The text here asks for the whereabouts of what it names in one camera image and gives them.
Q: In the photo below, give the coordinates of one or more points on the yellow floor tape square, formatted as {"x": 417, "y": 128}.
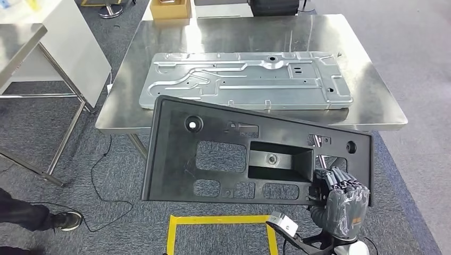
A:
{"x": 218, "y": 220}

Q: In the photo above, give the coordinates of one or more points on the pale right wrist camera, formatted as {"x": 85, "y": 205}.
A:
{"x": 282, "y": 221}

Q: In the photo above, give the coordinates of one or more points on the stamped metal sheet panel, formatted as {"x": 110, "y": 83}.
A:
{"x": 246, "y": 84}

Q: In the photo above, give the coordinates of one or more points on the white power plug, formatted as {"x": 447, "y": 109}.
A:
{"x": 109, "y": 87}

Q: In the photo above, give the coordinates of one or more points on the steel workbench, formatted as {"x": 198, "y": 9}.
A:
{"x": 246, "y": 35}

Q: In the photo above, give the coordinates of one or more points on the white cabinet panel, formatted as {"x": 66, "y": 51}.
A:
{"x": 63, "y": 52}

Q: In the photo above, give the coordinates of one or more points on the yellow metal frame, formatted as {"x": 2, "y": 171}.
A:
{"x": 102, "y": 2}

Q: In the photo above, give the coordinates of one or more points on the black hard case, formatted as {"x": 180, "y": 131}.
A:
{"x": 275, "y": 7}

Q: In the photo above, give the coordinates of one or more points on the black plastic panel part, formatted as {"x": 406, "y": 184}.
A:
{"x": 169, "y": 169}

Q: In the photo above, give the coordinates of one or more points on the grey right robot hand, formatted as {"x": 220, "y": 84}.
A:
{"x": 347, "y": 211}

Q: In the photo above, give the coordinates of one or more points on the brown cardboard box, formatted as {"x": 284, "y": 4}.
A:
{"x": 171, "y": 10}

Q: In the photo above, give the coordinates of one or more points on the person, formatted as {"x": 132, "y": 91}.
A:
{"x": 21, "y": 214}

